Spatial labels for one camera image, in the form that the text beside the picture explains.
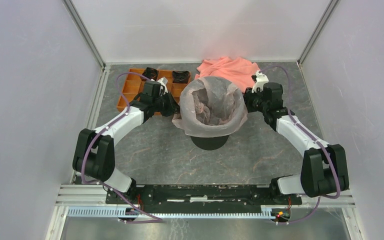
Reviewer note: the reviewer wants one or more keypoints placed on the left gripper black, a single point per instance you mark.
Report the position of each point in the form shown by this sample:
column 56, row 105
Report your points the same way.
column 173, row 107

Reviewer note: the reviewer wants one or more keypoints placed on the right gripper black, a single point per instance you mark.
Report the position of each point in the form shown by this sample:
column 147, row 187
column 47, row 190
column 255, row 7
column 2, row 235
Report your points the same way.
column 248, row 96

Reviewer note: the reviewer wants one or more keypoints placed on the pink plastic trash bag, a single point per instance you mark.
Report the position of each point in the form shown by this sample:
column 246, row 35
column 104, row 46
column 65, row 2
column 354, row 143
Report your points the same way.
column 210, row 107

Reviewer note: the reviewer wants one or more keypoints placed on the black trash bin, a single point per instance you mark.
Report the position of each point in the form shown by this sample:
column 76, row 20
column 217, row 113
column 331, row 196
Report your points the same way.
column 210, row 143

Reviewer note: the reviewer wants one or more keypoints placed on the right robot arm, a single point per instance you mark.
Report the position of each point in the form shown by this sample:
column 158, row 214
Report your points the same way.
column 324, row 171

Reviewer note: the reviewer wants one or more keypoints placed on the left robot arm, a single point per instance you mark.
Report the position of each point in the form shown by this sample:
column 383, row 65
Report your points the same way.
column 94, row 155

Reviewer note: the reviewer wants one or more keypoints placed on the black rolled belt right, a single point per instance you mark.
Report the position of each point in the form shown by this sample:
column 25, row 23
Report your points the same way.
column 181, row 77

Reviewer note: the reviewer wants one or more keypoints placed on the black rolled belt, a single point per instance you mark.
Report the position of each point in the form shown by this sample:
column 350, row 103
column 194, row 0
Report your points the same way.
column 181, row 77
column 150, row 74

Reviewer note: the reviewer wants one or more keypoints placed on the salmon pink cloth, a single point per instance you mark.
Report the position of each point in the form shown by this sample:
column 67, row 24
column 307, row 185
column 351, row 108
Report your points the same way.
column 239, row 71

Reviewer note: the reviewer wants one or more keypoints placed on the black rolled belt left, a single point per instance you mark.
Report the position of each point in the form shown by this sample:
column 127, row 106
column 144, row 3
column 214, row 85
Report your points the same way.
column 150, row 74

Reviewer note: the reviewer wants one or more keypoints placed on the orange compartment tray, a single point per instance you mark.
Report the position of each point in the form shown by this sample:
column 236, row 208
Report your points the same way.
column 133, row 85

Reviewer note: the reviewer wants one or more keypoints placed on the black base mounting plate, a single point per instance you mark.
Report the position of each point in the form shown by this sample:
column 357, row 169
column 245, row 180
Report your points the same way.
column 208, row 198

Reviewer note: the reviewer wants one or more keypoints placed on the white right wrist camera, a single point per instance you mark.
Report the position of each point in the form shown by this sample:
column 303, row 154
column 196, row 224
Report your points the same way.
column 260, row 79

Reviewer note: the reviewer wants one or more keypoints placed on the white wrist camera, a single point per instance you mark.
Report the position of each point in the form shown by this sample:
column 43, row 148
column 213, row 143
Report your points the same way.
column 260, row 79
column 163, row 85

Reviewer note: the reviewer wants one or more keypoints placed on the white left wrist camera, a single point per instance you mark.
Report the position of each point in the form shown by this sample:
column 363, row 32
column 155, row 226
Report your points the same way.
column 163, row 85

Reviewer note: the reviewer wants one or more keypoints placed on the aluminium frame rail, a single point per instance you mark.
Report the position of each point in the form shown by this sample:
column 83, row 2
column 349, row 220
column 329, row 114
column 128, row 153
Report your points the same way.
column 98, row 201

